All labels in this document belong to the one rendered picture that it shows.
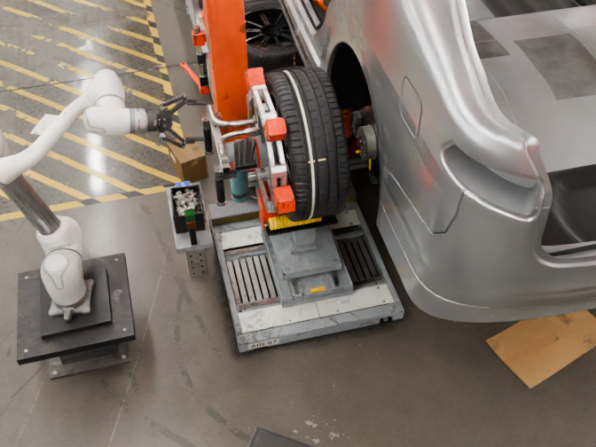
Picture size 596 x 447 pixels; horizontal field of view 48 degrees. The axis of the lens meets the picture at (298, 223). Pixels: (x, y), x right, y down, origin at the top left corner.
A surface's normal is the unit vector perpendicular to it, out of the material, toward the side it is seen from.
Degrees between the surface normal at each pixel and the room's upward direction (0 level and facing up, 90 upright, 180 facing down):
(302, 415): 0
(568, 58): 2
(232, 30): 90
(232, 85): 90
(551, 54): 2
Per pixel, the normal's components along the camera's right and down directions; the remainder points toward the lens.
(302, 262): 0.00, -0.69
